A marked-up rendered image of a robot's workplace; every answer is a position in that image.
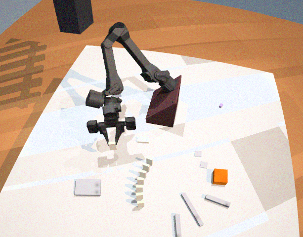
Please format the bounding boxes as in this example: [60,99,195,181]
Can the orange block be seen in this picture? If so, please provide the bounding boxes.
[213,169,228,185]

